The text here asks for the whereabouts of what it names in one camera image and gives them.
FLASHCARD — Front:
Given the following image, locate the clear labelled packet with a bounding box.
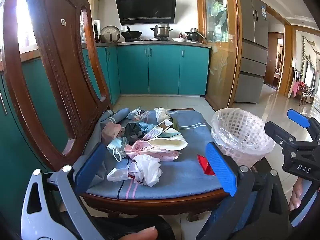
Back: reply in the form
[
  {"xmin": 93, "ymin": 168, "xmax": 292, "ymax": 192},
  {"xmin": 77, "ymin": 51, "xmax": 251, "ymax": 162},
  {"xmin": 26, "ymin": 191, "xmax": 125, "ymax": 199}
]
[{"xmin": 126, "ymin": 109, "xmax": 150, "ymax": 120}]

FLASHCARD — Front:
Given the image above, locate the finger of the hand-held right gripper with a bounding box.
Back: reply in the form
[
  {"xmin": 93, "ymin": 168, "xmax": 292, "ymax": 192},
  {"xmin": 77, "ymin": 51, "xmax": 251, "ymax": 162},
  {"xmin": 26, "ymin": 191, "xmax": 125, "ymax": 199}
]
[
  {"xmin": 287, "ymin": 109, "xmax": 320, "ymax": 140},
  {"xmin": 265, "ymin": 121, "xmax": 296, "ymax": 150}
]

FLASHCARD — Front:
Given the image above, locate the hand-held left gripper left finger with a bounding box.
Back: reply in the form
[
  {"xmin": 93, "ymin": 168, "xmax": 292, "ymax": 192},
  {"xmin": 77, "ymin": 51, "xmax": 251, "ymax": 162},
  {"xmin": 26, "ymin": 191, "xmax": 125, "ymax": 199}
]
[{"xmin": 21, "ymin": 144, "xmax": 107, "ymax": 240}]

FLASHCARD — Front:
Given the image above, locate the black pot with steel lid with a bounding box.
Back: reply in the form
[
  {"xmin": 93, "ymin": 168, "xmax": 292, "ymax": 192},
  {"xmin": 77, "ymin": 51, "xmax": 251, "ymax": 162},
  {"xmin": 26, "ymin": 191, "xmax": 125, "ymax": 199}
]
[{"xmin": 185, "ymin": 28, "xmax": 206, "ymax": 42}]

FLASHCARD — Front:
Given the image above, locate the grey refrigerator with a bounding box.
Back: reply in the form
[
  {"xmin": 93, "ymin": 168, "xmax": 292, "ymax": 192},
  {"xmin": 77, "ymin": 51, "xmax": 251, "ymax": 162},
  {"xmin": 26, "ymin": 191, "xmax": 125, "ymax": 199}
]
[{"xmin": 234, "ymin": 0, "xmax": 269, "ymax": 104}]

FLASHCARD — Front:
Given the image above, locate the wooden door frame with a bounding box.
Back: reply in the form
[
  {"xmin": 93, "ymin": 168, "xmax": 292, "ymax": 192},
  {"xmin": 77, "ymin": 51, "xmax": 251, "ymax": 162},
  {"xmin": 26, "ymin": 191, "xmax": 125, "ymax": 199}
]
[{"xmin": 265, "ymin": 5, "xmax": 293, "ymax": 96}]

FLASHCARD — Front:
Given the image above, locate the pink paper packet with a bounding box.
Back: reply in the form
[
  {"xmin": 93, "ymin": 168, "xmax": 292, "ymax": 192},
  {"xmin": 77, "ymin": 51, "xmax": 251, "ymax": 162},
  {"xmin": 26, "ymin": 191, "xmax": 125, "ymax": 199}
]
[{"xmin": 101, "ymin": 122, "xmax": 125, "ymax": 140}]

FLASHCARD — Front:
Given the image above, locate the steel stock pot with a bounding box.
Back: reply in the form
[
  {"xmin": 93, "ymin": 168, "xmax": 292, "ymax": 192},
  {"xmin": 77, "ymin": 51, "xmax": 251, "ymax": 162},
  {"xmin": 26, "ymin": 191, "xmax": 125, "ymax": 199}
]
[{"xmin": 150, "ymin": 22, "xmax": 173, "ymax": 39}]

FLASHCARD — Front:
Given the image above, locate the black range hood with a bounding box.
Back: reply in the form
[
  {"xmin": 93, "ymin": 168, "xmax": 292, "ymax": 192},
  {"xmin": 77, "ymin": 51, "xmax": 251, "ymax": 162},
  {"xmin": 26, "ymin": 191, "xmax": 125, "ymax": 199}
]
[{"xmin": 114, "ymin": 0, "xmax": 177, "ymax": 26}]

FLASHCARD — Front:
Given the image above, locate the black wok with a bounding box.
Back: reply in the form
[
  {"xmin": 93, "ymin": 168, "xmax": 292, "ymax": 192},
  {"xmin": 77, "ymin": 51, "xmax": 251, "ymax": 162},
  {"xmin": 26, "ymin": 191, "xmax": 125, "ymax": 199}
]
[{"xmin": 121, "ymin": 26, "xmax": 143, "ymax": 40}]

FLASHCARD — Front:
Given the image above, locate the white countertop appliance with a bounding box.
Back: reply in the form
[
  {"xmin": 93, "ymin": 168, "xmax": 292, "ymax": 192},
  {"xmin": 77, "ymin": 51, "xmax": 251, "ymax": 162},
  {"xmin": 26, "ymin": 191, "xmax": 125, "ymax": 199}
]
[{"xmin": 92, "ymin": 19, "xmax": 101, "ymax": 43}]

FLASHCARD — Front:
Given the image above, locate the person's left hand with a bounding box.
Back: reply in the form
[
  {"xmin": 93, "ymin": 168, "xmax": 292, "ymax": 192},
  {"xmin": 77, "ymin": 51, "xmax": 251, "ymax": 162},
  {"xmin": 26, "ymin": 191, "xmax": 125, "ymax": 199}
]
[{"xmin": 117, "ymin": 226, "xmax": 158, "ymax": 240}]

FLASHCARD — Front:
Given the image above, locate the red foil wrapper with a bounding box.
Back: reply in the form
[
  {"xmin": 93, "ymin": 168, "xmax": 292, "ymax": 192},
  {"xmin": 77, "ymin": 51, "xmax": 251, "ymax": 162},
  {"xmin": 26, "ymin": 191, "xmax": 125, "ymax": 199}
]
[{"xmin": 197, "ymin": 154, "xmax": 216, "ymax": 176}]

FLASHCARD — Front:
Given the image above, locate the pink plastic bag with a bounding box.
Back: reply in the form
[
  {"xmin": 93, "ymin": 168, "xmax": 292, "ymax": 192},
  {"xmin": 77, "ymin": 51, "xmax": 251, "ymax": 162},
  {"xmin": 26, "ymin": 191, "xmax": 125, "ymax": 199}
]
[{"xmin": 125, "ymin": 139, "xmax": 180, "ymax": 161}]

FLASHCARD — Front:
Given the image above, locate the dark bag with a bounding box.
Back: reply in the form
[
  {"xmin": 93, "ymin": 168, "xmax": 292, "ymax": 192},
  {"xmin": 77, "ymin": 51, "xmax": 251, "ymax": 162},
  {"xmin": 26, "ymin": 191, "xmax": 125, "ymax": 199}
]
[{"xmin": 124, "ymin": 122, "xmax": 145, "ymax": 139}]

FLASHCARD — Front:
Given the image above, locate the white tissue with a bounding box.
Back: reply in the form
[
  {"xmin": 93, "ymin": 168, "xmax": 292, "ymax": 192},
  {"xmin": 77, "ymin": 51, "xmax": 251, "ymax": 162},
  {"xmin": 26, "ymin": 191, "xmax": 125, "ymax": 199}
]
[{"xmin": 154, "ymin": 107, "xmax": 172, "ymax": 122}]

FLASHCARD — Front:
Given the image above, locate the carved wooden chair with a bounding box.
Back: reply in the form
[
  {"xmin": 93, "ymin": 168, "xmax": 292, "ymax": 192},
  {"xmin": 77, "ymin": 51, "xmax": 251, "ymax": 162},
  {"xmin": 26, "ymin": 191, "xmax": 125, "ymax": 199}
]
[{"xmin": 1, "ymin": 0, "xmax": 225, "ymax": 222}]

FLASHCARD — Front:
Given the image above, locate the person's right hand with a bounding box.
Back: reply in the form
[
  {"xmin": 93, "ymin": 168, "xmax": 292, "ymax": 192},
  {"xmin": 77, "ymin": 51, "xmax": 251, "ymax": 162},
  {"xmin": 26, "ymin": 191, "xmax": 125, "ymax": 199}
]
[{"xmin": 289, "ymin": 177, "xmax": 312, "ymax": 211}]

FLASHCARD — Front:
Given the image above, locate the round steel pot lid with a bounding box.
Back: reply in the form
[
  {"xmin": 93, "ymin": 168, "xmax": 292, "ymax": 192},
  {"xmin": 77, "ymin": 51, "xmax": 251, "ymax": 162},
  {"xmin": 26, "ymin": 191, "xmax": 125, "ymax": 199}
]
[{"xmin": 100, "ymin": 26, "xmax": 121, "ymax": 43}]

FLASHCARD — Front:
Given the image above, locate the white plastic bag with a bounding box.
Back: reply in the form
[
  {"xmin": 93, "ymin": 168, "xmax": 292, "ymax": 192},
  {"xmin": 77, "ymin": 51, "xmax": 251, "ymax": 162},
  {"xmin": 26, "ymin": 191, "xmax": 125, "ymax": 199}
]
[{"xmin": 107, "ymin": 154, "xmax": 162, "ymax": 187}]

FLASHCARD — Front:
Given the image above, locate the wooden dining chair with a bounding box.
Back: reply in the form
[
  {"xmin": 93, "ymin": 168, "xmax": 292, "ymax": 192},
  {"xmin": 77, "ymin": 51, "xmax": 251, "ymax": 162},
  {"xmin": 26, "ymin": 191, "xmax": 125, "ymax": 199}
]
[{"xmin": 299, "ymin": 82, "xmax": 316, "ymax": 105}]

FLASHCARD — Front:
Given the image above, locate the green packet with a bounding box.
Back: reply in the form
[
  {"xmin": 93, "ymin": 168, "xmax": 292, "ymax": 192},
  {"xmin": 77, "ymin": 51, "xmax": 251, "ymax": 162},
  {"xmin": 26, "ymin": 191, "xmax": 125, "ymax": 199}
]
[{"xmin": 167, "ymin": 116, "xmax": 180, "ymax": 132}]

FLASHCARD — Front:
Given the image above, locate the blue striped blanket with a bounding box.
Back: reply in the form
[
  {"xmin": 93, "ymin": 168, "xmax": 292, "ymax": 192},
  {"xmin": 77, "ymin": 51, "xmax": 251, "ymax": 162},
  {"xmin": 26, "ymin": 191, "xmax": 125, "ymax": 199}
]
[{"xmin": 75, "ymin": 109, "xmax": 225, "ymax": 200}]

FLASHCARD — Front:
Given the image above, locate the light blue bag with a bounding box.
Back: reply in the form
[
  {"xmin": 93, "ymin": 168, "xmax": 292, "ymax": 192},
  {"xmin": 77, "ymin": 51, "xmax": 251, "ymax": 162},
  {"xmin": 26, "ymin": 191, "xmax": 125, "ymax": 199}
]
[{"xmin": 139, "ymin": 122, "xmax": 157, "ymax": 134}]

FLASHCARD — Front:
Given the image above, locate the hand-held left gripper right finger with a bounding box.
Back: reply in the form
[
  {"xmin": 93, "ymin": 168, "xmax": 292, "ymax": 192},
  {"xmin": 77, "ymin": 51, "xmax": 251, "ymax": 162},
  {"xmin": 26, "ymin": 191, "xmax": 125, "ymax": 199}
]
[{"xmin": 196, "ymin": 141, "xmax": 297, "ymax": 240}]

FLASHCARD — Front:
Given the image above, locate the teal kitchen base cabinet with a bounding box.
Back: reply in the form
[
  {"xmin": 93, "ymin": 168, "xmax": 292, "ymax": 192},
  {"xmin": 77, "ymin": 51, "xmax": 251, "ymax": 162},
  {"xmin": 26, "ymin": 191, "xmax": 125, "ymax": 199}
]
[
  {"xmin": 117, "ymin": 44, "xmax": 210, "ymax": 95},
  {"xmin": 0, "ymin": 47, "xmax": 121, "ymax": 230}
]

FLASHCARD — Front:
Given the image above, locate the white paper wrapper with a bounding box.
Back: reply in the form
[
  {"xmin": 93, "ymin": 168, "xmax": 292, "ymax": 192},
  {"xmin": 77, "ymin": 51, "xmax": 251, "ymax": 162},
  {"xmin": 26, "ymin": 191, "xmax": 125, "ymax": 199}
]
[{"xmin": 142, "ymin": 119, "xmax": 173, "ymax": 140}]

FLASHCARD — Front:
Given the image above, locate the white plastic mesh basket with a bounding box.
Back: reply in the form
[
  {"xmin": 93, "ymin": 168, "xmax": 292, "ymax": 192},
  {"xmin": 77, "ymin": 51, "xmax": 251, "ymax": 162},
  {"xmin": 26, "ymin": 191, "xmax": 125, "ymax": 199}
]
[{"xmin": 211, "ymin": 108, "xmax": 275, "ymax": 168}]

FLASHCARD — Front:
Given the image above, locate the clear plastic bag liner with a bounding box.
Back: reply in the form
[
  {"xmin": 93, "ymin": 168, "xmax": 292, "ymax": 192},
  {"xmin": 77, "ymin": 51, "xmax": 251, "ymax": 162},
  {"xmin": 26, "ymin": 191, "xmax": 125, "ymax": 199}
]
[{"xmin": 211, "ymin": 109, "xmax": 275, "ymax": 155}]

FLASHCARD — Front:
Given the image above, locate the wood framed glass door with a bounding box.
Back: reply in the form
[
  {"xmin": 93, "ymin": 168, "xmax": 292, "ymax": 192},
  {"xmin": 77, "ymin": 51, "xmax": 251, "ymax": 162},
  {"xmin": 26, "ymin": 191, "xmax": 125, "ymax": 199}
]
[{"xmin": 197, "ymin": 0, "xmax": 243, "ymax": 112}]

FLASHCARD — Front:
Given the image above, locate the grey kitchen countertop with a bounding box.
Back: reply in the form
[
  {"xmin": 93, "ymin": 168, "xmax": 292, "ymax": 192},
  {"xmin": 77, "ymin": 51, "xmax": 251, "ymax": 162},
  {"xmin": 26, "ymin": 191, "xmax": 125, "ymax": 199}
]
[{"xmin": 81, "ymin": 41, "xmax": 212, "ymax": 48}]

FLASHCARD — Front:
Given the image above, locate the blue face mask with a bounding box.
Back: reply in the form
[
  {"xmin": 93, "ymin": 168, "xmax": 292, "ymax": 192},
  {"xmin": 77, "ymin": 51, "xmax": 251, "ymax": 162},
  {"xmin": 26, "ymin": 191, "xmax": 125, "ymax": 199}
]
[{"xmin": 107, "ymin": 136, "xmax": 129, "ymax": 162}]

